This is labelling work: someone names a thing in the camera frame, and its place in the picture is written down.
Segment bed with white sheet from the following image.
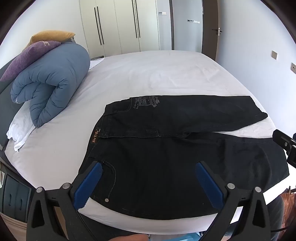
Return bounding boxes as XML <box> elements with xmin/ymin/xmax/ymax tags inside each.
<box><xmin>5</xmin><ymin>50</ymin><xmax>289</xmax><ymax>232</ymax></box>

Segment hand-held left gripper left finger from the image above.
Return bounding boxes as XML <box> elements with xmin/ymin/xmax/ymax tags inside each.
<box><xmin>26</xmin><ymin>161</ymin><xmax>103</xmax><ymax>241</ymax></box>

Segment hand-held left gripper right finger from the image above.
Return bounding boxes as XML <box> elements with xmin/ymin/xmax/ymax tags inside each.
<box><xmin>195</xmin><ymin>161</ymin><xmax>271</xmax><ymax>241</ymax></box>

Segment person's grey trouser leg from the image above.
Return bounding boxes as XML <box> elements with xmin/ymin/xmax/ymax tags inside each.
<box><xmin>265</xmin><ymin>196</ymin><xmax>285</xmax><ymax>241</ymax></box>

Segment black denim pants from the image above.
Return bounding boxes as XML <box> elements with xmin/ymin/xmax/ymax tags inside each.
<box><xmin>77</xmin><ymin>95</ymin><xmax>290</xmax><ymax>220</ymax></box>

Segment blue rolled duvet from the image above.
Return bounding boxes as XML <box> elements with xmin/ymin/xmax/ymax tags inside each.
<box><xmin>10</xmin><ymin>42</ymin><xmax>90</xmax><ymax>128</ymax></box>

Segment cream wardrobe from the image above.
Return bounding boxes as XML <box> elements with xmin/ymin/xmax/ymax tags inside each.
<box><xmin>79</xmin><ymin>0</ymin><xmax>172</xmax><ymax>58</ymax></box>

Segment brown door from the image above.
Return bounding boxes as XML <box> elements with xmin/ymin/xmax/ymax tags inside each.
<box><xmin>201</xmin><ymin>0</ymin><xmax>220</xmax><ymax>62</ymax></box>

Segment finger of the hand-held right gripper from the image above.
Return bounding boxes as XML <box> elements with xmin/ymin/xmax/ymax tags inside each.
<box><xmin>272</xmin><ymin>130</ymin><xmax>296</xmax><ymax>168</ymax></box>

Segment white pillow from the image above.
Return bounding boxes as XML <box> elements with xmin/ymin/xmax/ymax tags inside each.
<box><xmin>6</xmin><ymin>105</ymin><xmax>37</xmax><ymax>152</ymax></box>

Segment purple pillow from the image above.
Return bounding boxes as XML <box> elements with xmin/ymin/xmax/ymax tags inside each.
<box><xmin>0</xmin><ymin>40</ymin><xmax>62</xmax><ymax>81</ymax></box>

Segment yellow pillow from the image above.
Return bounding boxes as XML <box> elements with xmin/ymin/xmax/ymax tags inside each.
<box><xmin>29</xmin><ymin>31</ymin><xmax>76</xmax><ymax>45</ymax></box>

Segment dark nightstand with drawers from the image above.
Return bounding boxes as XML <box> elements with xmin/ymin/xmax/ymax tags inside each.
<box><xmin>0</xmin><ymin>162</ymin><xmax>32</xmax><ymax>224</ymax></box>

